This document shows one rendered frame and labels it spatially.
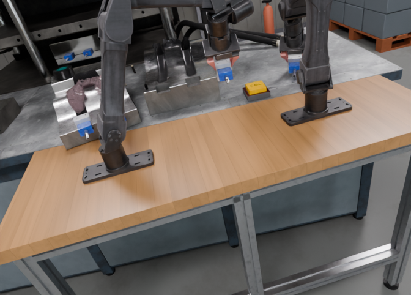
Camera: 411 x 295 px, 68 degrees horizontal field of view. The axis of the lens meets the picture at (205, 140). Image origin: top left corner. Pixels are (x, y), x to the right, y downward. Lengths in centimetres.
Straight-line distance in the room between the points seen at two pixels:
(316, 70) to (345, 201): 85
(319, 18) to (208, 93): 45
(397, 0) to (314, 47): 276
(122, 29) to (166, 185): 38
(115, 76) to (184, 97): 37
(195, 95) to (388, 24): 279
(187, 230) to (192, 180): 72
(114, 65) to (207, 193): 37
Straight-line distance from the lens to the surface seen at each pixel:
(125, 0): 74
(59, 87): 142
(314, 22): 85
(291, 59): 124
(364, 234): 170
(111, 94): 79
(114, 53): 77
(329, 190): 152
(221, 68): 100
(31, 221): 89
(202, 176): 78
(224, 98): 112
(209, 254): 162
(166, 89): 113
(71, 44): 193
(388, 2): 357
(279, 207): 148
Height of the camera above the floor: 129
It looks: 33 degrees down
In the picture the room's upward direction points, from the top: 13 degrees counter-clockwise
